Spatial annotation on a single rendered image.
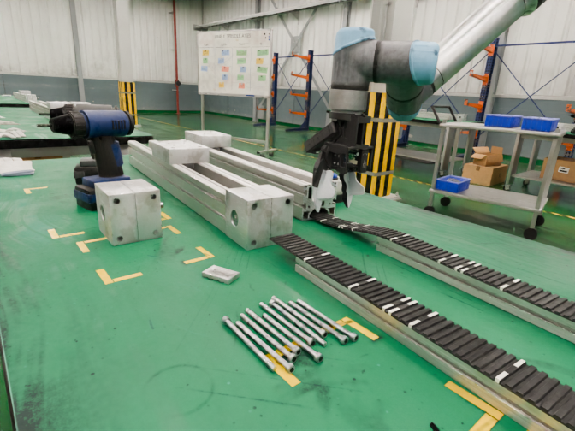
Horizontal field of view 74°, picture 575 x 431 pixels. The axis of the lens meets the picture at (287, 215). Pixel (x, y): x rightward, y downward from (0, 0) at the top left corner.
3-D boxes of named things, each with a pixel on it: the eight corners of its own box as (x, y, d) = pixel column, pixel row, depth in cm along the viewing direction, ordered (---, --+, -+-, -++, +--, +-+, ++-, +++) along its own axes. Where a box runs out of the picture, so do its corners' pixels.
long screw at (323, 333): (328, 337, 46) (328, 329, 46) (322, 339, 45) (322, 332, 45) (275, 299, 54) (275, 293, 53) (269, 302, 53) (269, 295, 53)
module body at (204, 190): (267, 227, 82) (269, 189, 79) (225, 234, 76) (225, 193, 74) (157, 162, 144) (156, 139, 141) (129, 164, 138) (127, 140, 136)
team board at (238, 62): (191, 149, 682) (187, 29, 621) (210, 146, 723) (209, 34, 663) (260, 160, 610) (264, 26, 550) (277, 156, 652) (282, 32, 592)
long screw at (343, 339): (348, 343, 45) (349, 335, 45) (342, 346, 44) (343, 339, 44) (293, 304, 53) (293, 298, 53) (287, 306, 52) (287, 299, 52)
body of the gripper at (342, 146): (343, 177, 75) (350, 114, 71) (317, 168, 81) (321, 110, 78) (370, 174, 79) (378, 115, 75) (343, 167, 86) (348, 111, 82)
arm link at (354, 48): (377, 25, 67) (330, 25, 70) (370, 90, 71) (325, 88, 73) (382, 32, 74) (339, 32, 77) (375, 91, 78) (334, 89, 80)
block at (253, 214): (301, 239, 76) (304, 193, 73) (246, 250, 69) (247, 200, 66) (276, 225, 83) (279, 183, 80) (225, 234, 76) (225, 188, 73)
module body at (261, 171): (334, 215, 92) (337, 180, 90) (301, 221, 87) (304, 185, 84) (204, 160, 154) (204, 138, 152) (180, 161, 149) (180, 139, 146)
